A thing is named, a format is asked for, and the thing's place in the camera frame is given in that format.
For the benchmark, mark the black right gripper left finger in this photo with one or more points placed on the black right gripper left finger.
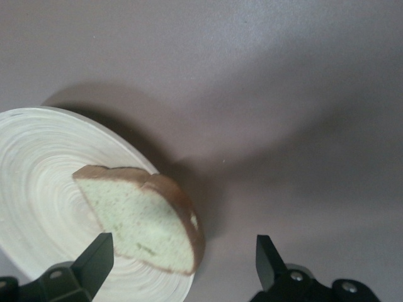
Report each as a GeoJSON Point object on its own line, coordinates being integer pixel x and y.
{"type": "Point", "coordinates": [88, 270]}

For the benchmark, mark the slice of brown-crust bread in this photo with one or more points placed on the slice of brown-crust bread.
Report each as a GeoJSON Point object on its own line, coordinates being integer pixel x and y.
{"type": "Point", "coordinates": [141, 220]}

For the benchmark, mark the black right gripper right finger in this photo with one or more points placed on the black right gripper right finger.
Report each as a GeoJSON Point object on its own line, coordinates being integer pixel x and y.
{"type": "Point", "coordinates": [272, 273]}

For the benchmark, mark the round light wooden plate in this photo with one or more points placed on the round light wooden plate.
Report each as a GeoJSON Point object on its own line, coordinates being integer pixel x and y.
{"type": "Point", "coordinates": [41, 176]}

